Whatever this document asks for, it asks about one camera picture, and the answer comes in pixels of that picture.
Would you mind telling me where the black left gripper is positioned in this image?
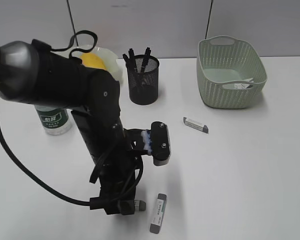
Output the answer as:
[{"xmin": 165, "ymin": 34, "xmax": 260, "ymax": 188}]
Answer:
[{"xmin": 88, "ymin": 127, "xmax": 147, "ymax": 216}]

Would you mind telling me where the grey white eraser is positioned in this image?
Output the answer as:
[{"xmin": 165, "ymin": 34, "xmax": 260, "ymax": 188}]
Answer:
[
  {"xmin": 134, "ymin": 199, "xmax": 147, "ymax": 212},
  {"xmin": 183, "ymin": 117, "xmax": 209, "ymax": 134},
  {"xmin": 149, "ymin": 193, "xmax": 167, "ymax": 234}
]

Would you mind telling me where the clear water bottle green label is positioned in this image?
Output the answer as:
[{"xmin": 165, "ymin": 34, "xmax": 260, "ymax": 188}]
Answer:
[{"xmin": 34, "ymin": 105, "xmax": 72, "ymax": 136}]

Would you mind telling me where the black marker pen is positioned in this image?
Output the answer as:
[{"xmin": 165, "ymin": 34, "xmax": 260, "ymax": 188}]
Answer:
[
  {"xmin": 122, "ymin": 53, "xmax": 141, "ymax": 88},
  {"xmin": 137, "ymin": 47, "xmax": 151, "ymax": 89},
  {"xmin": 128, "ymin": 48, "xmax": 142, "ymax": 94}
]

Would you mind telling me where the yellow mango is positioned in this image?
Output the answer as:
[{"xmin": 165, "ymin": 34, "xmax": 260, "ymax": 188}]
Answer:
[{"xmin": 80, "ymin": 52, "xmax": 107, "ymax": 70}]

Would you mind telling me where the waste paper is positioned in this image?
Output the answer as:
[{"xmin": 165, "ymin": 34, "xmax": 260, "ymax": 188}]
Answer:
[{"xmin": 232, "ymin": 77, "xmax": 254, "ymax": 89}]

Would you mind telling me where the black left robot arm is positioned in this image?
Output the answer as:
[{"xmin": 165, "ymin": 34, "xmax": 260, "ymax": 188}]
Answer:
[{"xmin": 0, "ymin": 39, "xmax": 146, "ymax": 215}]

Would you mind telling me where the black mesh pen holder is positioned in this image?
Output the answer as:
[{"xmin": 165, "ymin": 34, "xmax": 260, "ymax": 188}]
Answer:
[{"xmin": 126, "ymin": 54, "xmax": 160, "ymax": 106}]

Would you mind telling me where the pale green wavy plate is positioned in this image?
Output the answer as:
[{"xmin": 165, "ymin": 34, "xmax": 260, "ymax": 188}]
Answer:
[{"xmin": 72, "ymin": 46, "xmax": 123, "ymax": 85}]

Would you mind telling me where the pale green woven plastic basket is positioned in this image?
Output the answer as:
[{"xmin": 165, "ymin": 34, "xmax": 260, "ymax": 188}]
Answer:
[{"xmin": 196, "ymin": 35, "xmax": 267, "ymax": 109}]

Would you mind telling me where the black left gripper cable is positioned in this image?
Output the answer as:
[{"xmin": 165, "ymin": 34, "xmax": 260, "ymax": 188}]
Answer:
[{"xmin": 0, "ymin": 30, "xmax": 145, "ymax": 211}]

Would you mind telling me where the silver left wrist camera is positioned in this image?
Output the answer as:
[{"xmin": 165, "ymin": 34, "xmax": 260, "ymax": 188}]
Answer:
[{"xmin": 140, "ymin": 121, "xmax": 171, "ymax": 167}]

